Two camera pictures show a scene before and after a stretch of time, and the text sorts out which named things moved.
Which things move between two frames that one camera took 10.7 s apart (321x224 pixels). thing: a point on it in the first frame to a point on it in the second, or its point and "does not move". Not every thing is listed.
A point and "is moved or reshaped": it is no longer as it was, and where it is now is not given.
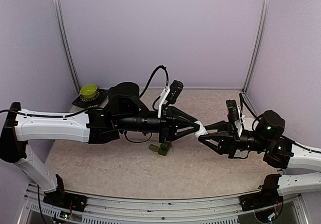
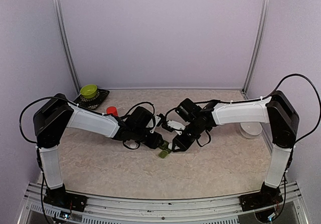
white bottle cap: [201, 126] is moved or reshaped
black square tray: [99, 101] does not move
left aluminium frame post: [69, 47] does not move
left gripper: [169, 123] to [154, 143]
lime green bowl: [89, 91] does not move
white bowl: [248, 122] does not move
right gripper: [227, 137] to [180, 142]
